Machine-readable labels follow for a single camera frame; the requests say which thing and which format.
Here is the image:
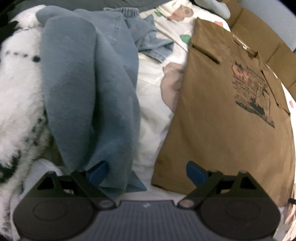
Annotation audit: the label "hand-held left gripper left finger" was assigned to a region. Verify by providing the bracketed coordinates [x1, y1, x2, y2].
[23, 161, 116, 209]

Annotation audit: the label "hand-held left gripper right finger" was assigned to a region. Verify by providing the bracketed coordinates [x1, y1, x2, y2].
[178, 161, 266, 209]

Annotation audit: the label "brown printed t-shirt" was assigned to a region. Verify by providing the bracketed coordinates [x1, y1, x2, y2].
[151, 17, 296, 208]

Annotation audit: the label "blue denim pants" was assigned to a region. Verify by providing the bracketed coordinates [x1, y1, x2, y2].
[36, 6, 175, 202]

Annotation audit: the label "bear print bedsheet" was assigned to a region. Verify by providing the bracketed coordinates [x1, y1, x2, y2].
[129, 0, 296, 241]

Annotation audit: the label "white fluffy blanket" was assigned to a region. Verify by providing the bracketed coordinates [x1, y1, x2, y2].
[0, 5, 65, 241]

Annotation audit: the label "flattened cardboard box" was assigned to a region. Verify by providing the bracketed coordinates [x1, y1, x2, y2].
[217, 0, 296, 88]

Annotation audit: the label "dark green-grey blanket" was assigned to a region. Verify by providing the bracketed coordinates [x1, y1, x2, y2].
[102, 0, 171, 12]

